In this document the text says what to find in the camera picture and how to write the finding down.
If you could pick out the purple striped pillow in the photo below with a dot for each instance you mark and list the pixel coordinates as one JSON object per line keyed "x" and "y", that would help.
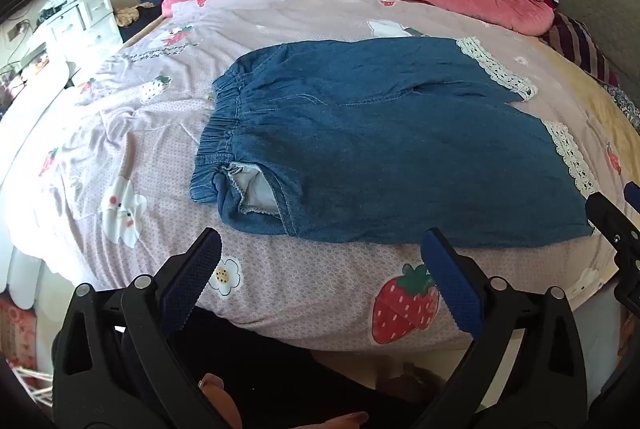
{"x": 580, "y": 44}

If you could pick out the beige crumpled cloth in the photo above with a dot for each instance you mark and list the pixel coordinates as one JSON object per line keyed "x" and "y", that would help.
{"x": 129, "y": 15}

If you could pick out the floral patterned cloth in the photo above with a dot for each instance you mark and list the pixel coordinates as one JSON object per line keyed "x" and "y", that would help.
{"x": 627, "y": 106}

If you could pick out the brown fuzzy slipper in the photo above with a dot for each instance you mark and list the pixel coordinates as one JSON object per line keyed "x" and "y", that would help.
{"x": 415, "y": 381}

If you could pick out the red patterned rug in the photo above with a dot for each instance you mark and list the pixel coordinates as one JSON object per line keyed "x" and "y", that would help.
{"x": 17, "y": 334}

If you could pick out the blue denim pants lace trim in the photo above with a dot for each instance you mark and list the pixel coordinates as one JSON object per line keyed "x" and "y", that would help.
{"x": 375, "y": 134}

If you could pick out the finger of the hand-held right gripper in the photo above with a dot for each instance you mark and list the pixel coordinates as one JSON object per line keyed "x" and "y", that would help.
{"x": 611, "y": 221}

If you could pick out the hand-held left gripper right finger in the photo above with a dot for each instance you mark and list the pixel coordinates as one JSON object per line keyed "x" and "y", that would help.
{"x": 450, "y": 280}

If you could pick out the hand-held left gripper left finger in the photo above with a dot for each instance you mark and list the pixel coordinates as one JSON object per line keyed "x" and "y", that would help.
{"x": 192, "y": 269}

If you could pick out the white dresser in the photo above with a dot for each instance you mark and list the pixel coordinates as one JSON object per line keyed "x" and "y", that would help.
{"x": 85, "y": 21}

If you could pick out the person's dark trousers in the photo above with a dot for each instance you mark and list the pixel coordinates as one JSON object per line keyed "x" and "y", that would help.
{"x": 280, "y": 379}

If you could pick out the pink strawberry print bed sheet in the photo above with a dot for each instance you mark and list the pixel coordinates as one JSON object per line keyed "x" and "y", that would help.
{"x": 150, "y": 159}

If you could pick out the white scalloped bed footboard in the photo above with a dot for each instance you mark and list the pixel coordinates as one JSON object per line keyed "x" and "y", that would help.
{"x": 22, "y": 279}

